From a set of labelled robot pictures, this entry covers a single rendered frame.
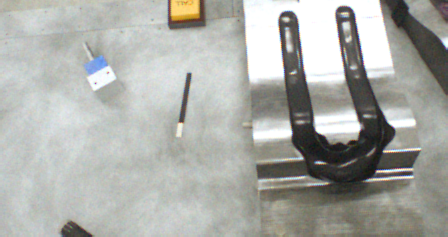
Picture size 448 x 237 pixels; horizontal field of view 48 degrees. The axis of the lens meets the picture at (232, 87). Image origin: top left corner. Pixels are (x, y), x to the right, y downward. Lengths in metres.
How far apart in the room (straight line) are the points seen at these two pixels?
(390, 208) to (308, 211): 0.13
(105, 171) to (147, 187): 0.09
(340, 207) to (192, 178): 0.27
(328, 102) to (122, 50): 0.46
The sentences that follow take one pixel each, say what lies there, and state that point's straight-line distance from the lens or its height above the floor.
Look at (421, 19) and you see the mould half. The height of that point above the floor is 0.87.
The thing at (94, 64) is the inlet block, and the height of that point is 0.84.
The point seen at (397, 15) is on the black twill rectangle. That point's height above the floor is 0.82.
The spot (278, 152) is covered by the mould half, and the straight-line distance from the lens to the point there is 0.80.
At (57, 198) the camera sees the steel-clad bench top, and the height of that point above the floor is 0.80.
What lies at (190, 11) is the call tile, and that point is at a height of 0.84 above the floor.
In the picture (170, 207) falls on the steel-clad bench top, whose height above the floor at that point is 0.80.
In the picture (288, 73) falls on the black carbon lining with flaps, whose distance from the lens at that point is 0.92.
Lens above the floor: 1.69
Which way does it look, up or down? 64 degrees down
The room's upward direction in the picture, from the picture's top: 11 degrees counter-clockwise
